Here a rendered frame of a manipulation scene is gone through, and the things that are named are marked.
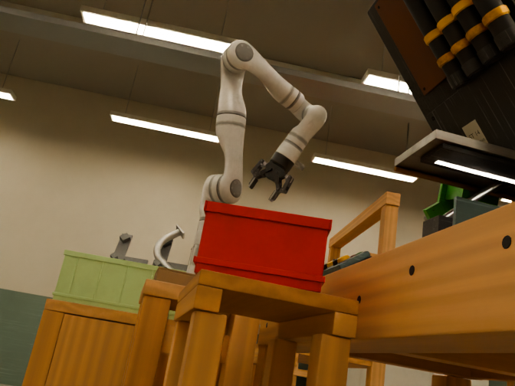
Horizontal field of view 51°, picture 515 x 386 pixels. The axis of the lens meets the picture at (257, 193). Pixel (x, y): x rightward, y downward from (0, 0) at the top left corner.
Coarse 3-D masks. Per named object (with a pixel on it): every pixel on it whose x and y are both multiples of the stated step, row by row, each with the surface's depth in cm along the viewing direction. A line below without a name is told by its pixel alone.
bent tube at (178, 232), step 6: (180, 228) 221; (168, 234) 219; (174, 234) 220; (180, 234) 222; (162, 240) 217; (168, 240) 219; (156, 246) 215; (156, 252) 213; (156, 258) 211; (162, 258) 211; (162, 264) 209; (168, 264) 209
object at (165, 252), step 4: (172, 240) 224; (164, 244) 219; (168, 244) 221; (164, 248) 220; (168, 248) 221; (164, 252) 219; (168, 252) 219; (164, 256) 218; (168, 256) 219; (172, 264) 216; (176, 264) 216; (180, 264) 216; (184, 264) 216; (176, 268) 214; (180, 268) 215; (184, 268) 215
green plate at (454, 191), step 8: (440, 192) 125; (448, 192) 124; (456, 192) 120; (464, 192) 118; (440, 200) 124; (448, 200) 124; (480, 200) 119; (488, 200) 119; (496, 200) 119; (448, 208) 125
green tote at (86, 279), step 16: (64, 256) 183; (80, 256) 182; (96, 256) 183; (64, 272) 181; (80, 272) 181; (96, 272) 182; (112, 272) 182; (128, 272) 183; (144, 272) 183; (64, 288) 179; (80, 288) 180; (96, 288) 180; (112, 288) 181; (128, 288) 181; (96, 304) 178; (112, 304) 179; (128, 304) 180
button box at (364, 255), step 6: (366, 252) 116; (348, 258) 116; (354, 258) 115; (360, 258) 116; (366, 258) 116; (336, 264) 119; (342, 264) 114; (348, 264) 115; (324, 270) 123; (330, 270) 119; (336, 270) 116
